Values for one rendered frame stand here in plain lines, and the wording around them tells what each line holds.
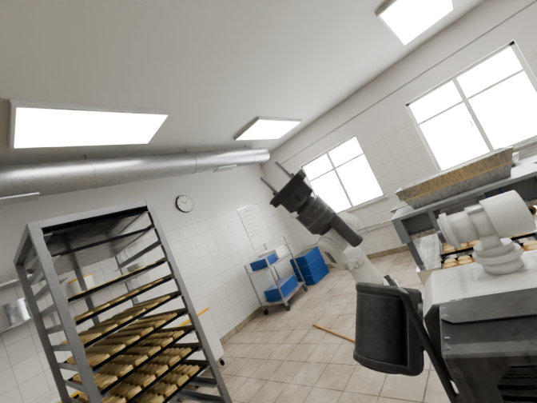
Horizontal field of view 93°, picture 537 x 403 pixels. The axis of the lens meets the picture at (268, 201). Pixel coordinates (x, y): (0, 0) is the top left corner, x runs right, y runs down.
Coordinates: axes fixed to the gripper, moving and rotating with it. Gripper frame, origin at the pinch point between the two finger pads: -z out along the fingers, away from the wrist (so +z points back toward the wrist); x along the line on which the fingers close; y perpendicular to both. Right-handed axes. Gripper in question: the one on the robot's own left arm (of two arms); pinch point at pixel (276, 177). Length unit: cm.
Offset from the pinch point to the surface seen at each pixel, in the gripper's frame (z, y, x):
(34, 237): -50, -25, -76
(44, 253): -43, -24, -78
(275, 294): 136, -370, -132
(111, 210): -45, -47, -60
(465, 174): 71, -67, 73
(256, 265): 77, -376, -117
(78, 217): -49, -37, -67
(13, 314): -97, -177, -267
